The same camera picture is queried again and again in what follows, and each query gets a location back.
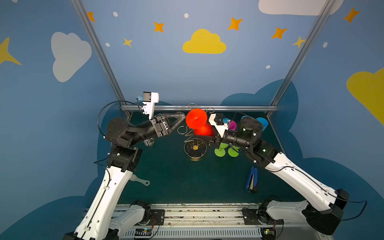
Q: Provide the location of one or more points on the left corner frame post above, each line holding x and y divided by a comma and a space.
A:
88, 26

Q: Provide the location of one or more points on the aluminium frame rear rail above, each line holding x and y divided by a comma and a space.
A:
184, 108

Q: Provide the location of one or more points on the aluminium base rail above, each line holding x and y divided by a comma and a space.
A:
213, 221

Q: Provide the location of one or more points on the green wine glass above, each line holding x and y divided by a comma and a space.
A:
233, 151
221, 151

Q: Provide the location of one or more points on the corner frame post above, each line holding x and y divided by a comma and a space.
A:
304, 50
88, 26

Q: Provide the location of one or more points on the red wine glass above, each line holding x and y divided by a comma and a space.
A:
197, 120

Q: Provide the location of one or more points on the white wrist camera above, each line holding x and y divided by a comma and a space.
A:
146, 103
219, 122

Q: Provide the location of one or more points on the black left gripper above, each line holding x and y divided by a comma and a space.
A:
160, 126

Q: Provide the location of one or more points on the right corner frame post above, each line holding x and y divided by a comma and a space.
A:
304, 50

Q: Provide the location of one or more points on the pink wine glass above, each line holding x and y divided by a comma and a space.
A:
232, 125

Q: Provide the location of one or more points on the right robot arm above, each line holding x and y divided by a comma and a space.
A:
322, 208

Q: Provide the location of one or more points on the gold wire glass rack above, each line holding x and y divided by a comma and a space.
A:
190, 143

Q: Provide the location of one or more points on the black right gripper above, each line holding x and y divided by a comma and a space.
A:
219, 140

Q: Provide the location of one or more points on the silver tin can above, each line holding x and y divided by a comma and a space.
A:
149, 142

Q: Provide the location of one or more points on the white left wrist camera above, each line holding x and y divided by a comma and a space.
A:
146, 103

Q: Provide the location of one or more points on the grey dish brush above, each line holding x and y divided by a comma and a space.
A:
134, 178

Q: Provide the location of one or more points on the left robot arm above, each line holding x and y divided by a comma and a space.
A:
122, 162

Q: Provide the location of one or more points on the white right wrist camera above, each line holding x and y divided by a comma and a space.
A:
219, 122

